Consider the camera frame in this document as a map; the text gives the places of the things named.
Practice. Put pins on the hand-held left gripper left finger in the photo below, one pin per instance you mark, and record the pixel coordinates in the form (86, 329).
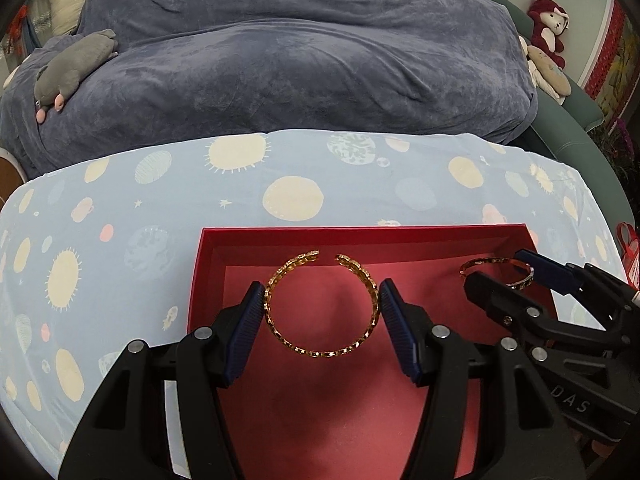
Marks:
(245, 330)

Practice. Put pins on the red cardboard box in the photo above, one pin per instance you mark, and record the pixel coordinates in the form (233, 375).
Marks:
(325, 410)

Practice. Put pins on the thin rose gold bangle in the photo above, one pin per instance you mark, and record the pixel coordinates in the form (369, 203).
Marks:
(480, 261)

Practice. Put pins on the teal sofa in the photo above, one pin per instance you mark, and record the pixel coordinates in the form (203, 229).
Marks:
(565, 130)

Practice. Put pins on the blue-grey plush blanket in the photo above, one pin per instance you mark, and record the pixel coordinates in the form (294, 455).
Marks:
(300, 60)

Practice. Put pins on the red plush bear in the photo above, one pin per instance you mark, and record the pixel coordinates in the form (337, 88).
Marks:
(539, 35)

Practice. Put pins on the colourful wall poster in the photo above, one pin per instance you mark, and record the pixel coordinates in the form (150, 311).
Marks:
(622, 75)

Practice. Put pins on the light blue planet-print sheet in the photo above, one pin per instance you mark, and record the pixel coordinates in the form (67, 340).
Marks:
(200, 195)

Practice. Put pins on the beige plush toy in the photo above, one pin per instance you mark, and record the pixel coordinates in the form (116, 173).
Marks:
(547, 67)

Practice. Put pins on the purple flower plant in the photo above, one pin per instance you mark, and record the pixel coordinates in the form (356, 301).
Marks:
(617, 145)

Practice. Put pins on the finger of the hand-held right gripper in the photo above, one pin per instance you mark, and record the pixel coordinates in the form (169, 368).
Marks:
(555, 272)
(505, 310)

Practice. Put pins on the grey plush mouse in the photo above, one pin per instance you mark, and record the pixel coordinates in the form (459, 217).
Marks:
(70, 65)

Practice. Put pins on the red lace wall banner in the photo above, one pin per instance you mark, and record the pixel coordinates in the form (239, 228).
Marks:
(605, 50)

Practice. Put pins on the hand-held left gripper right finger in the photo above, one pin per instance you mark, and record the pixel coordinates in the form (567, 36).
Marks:
(400, 330)

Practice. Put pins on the white pillow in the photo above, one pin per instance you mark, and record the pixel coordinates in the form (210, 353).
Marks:
(67, 0)

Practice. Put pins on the round wooden board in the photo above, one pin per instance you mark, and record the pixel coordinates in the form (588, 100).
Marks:
(10, 175)

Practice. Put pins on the red bow decoration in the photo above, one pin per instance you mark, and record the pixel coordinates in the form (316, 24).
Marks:
(20, 30)

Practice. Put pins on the red gift bag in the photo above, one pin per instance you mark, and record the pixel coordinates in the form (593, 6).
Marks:
(631, 255)

